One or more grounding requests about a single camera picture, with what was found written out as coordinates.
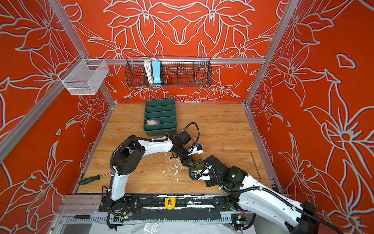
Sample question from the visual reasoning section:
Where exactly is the white cable bundle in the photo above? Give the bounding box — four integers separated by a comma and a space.
144, 58, 154, 85

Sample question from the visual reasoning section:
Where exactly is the green striped sock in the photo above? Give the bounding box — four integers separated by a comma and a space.
192, 159, 206, 171

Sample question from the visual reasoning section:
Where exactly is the green handled tool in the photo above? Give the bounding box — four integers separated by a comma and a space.
78, 173, 112, 186

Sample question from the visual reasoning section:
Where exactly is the black wire wall basket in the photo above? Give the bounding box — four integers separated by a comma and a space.
125, 56, 213, 88

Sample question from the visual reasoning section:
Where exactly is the clear plastic wall bin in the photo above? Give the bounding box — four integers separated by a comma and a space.
59, 59, 109, 95

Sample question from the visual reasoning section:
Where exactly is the light blue box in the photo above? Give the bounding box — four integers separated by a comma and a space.
152, 60, 161, 86

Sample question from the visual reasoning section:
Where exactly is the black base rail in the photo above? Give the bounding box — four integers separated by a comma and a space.
111, 194, 253, 225

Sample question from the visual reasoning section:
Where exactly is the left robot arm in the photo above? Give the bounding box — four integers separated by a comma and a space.
106, 122, 203, 230

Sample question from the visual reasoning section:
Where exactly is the metal hex key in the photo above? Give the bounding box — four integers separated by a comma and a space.
250, 152, 262, 182

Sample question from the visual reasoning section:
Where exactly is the green compartment tray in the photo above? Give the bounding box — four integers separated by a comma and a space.
143, 98, 177, 137

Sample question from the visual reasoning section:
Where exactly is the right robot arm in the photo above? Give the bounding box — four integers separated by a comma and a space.
188, 155, 342, 234

